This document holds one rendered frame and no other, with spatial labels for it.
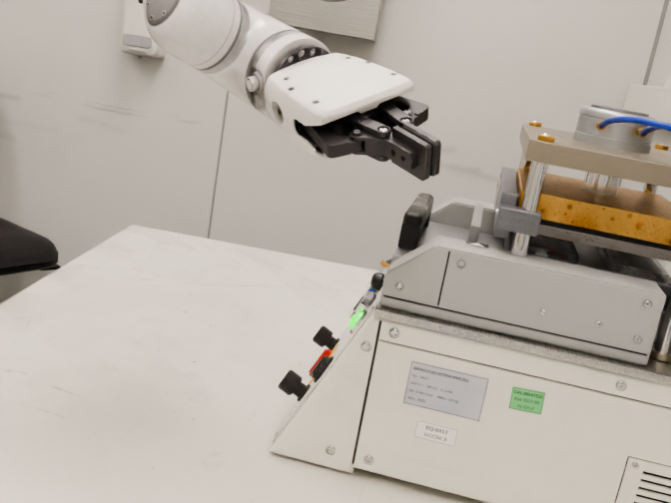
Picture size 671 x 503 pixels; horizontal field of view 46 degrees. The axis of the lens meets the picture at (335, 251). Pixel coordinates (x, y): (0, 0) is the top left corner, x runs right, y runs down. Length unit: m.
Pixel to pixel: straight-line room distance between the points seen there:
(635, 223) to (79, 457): 0.57
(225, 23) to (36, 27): 1.91
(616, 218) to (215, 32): 0.41
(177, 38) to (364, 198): 1.73
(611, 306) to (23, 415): 0.58
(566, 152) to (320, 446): 0.37
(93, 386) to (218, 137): 1.60
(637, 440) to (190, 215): 1.91
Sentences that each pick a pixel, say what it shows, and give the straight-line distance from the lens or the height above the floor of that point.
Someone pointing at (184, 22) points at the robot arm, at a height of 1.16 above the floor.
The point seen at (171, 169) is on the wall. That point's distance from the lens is 2.50.
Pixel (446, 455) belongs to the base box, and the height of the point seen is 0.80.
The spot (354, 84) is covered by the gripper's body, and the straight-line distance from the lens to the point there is 0.67.
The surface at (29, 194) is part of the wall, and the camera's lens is 2.68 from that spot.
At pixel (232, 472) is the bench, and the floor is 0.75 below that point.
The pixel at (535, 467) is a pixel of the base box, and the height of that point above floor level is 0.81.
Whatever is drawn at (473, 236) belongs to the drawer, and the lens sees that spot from 0.82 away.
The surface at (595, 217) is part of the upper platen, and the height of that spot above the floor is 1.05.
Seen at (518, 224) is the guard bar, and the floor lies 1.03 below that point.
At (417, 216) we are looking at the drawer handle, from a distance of 0.82.
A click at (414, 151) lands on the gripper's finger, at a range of 0.62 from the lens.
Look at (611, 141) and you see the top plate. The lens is 0.85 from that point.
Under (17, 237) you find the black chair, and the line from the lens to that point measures 2.41.
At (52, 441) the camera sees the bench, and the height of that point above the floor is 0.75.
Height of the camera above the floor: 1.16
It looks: 14 degrees down
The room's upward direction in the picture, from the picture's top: 10 degrees clockwise
